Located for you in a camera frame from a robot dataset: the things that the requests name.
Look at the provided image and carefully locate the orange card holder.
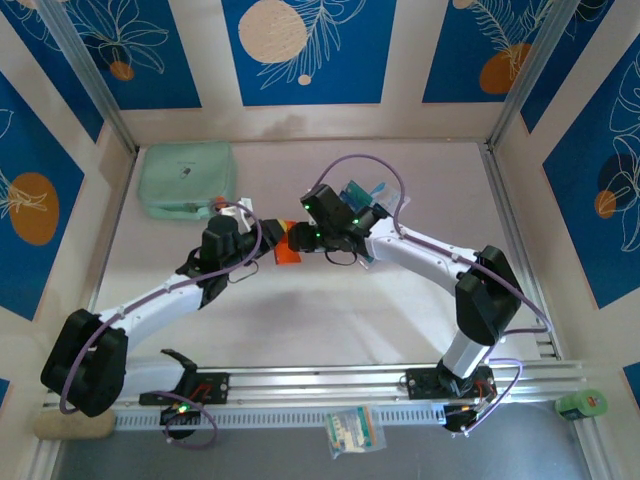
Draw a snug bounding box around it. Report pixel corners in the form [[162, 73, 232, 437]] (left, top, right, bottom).
[[273, 234, 302, 265]]

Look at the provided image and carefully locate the white light blue credit card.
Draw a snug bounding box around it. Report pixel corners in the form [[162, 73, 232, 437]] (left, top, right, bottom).
[[384, 187, 412, 209]]

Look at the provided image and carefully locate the mint green zip pouch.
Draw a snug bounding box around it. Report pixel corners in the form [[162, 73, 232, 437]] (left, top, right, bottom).
[[137, 140, 239, 222]]

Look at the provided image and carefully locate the black controller box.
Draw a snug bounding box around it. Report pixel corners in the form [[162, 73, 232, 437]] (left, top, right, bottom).
[[158, 402, 204, 442]]

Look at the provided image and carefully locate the clear plastic bag with packet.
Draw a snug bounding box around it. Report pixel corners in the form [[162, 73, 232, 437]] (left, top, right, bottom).
[[323, 404, 389, 460]]

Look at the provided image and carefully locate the beige sponge block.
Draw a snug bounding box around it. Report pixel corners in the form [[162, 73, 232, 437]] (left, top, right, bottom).
[[32, 409, 118, 442]]

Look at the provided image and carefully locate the green canister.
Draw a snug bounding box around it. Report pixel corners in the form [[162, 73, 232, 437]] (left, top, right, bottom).
[[554, 388, 609, 420]]

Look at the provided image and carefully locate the aluminium corner extrusion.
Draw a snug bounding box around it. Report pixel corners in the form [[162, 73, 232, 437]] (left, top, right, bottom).
[[572, 417, 610, 480]]

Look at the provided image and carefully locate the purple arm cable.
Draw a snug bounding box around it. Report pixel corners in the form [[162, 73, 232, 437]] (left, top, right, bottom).
[[58, 199, 265, 415], [314, 153, 551, 335]]

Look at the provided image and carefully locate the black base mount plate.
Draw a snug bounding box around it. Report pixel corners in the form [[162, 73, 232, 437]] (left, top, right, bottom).
[[403, 366, 497, 402], [138, 372, 231, 407]]

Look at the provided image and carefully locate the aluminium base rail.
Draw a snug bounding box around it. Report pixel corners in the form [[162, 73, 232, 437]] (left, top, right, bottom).
[[42, 359, 590, 409]]

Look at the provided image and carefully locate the white slotted cable duct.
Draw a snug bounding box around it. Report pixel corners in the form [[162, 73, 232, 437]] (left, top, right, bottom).
[[113, 404, 449, 431]]

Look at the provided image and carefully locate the aluminium side rail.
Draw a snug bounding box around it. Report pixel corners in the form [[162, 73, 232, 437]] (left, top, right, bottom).
[[478, 141, 562, 362]]

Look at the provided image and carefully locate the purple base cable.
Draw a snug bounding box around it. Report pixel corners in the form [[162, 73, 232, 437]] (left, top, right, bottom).
[[149, 389, 220, 450], [449, 357, 525, 440]]

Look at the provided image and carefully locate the aluminium frame post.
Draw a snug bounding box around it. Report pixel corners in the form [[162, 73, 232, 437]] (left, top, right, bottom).
[[487, 0, 584, 154], [35, 0, 140, 156]]

